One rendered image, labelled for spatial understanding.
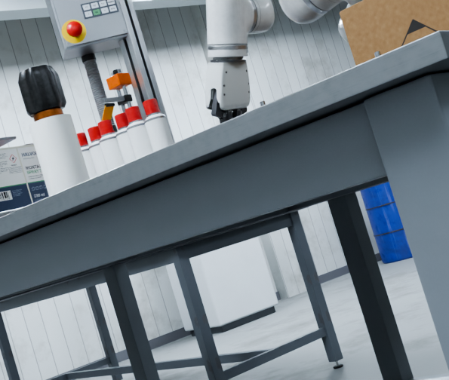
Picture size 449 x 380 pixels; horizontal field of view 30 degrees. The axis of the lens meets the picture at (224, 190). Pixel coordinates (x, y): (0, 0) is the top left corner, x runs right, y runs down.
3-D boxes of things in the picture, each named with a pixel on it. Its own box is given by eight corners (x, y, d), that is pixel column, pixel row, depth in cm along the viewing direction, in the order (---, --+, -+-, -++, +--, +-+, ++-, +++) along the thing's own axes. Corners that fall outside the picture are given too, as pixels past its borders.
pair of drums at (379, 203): (370, 267, 854) (344, 185, 858) (446, 237, 927) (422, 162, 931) (423, 256, 796) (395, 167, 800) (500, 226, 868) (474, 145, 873)
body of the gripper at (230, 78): (229, 54, 183) (230, 106, 185) (198, 56, 175) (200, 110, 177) (256, 53, 178) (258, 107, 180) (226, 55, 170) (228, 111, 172)
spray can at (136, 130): (143, 195, 193) (117, 110, 194) (150, 195, 198) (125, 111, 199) (164, 188, 192) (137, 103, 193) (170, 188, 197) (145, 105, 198)
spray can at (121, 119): (134, 200, 201) (109, 119, 202) (155, 194, 202) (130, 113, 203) (135, 199, 196) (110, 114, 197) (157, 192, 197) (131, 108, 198)
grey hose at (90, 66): (101, 136, 217) (78, 58, 218) (112, 134, 220) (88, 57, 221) (110, 131, 214) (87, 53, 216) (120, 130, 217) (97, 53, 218)
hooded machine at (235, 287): (241, 316, 755) (198, 176, 762) (284, 309, 709) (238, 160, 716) (183, 339, 714) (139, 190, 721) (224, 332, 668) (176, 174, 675)
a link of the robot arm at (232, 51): (226, 44, 182) (226, 59, 183) (198, 45, 175) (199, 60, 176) (256, 44, 177) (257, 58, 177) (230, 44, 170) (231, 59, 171)
